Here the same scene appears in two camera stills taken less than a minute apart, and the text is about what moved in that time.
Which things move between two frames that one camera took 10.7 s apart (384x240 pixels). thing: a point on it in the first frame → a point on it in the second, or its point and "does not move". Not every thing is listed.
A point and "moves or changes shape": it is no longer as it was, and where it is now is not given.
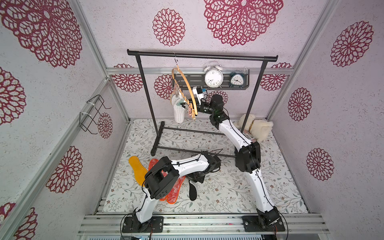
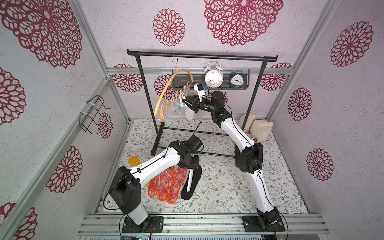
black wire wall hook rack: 85,117 does not move
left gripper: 190,177 → 196,164
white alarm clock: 214,76 does not move
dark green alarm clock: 237,79 does not move
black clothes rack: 161,127 does not move
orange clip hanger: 183,87 → 181,93
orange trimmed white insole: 172,197 does not move
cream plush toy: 258,129 does not move
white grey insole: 179,110 → 190,113
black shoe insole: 192,191 moves or changes shape
